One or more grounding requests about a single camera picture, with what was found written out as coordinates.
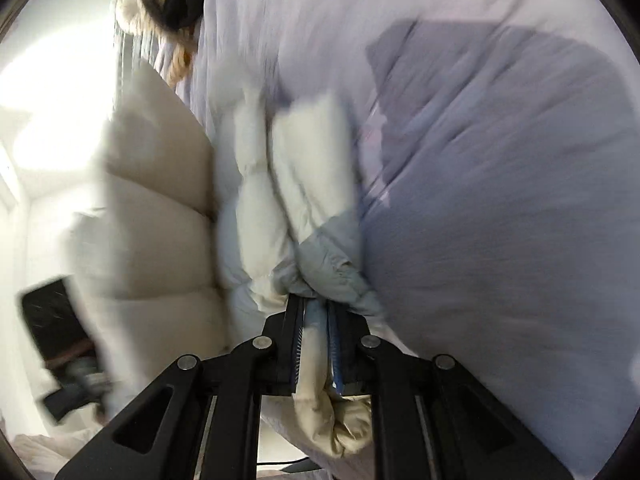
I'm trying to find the white puffy down jacket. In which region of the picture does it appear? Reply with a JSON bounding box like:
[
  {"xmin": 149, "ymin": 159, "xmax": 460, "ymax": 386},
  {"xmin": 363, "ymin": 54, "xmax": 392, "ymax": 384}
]
[{"xmin": 70, "ymin": 60, "xmax": 387, "ymax": 462}]

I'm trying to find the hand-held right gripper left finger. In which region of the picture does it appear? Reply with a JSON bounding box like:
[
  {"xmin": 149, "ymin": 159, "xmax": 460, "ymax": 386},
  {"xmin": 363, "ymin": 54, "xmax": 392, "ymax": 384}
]
[{"xmin": 55, "ymin": 295, "xmax": 307, "ymax": 480}]

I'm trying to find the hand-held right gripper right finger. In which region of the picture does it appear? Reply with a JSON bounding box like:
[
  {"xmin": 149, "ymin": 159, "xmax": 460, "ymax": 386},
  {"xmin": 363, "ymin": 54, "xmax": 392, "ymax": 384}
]
[{"xmin": 326, "ymin": 301, "xmax": 577, "ymax": 480}]

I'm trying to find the lavender bed blanket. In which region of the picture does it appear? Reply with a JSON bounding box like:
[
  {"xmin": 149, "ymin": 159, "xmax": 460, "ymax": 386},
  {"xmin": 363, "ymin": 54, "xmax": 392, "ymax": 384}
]
[{"xmin": 150, "ymin": 0, "xmax": 632, "ymax": 480}]

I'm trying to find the beige chunky knit blanket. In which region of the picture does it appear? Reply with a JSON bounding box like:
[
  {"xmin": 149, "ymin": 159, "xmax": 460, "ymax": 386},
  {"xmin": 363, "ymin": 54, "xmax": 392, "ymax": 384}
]
[{"xmin": 116, "ymin": 0, "xmax": 198, "ymax": 88}]

